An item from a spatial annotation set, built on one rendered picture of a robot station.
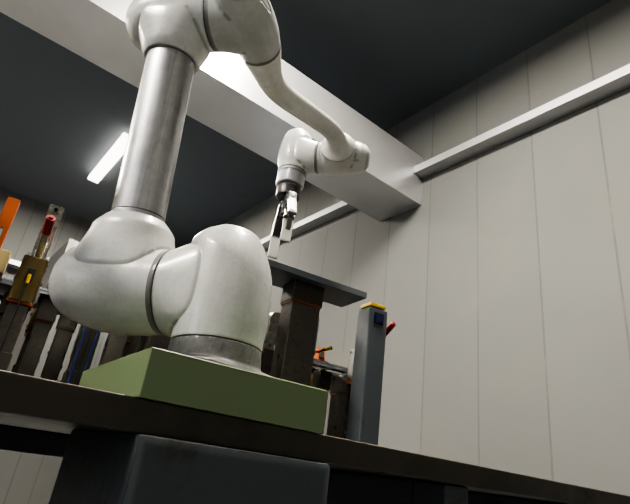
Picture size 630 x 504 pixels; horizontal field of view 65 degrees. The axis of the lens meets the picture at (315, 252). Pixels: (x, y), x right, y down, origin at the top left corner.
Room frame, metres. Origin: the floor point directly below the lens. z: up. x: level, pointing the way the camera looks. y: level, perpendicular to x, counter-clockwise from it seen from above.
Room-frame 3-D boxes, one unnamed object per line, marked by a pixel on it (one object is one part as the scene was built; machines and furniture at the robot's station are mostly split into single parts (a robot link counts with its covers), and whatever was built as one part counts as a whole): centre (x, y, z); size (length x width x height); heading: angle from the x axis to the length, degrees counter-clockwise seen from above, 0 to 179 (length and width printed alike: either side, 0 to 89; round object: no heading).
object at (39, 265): (1.21, 0.71, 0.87); 0.10 x 0.07 x 0.35; 28
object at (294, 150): (1.33, 0.09, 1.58); 0.13 x 0.11 x 0.16; 79
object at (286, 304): (1.40, 0.02, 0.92); 0.10 x 0.08 x 0.45; 118
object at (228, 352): (0.85, 0.13, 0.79); 0.22 x 0.18 x 0.06; 136
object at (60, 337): (1.43, 0.68, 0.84); 0.05 x 0.05 x 0.29; 28
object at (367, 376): (1.52, -0.21, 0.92); 0.08 x 0.08 x 0.44; 28
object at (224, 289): (0.84, 0.16, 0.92); 0.18 x 0.16 x 0.22; 79
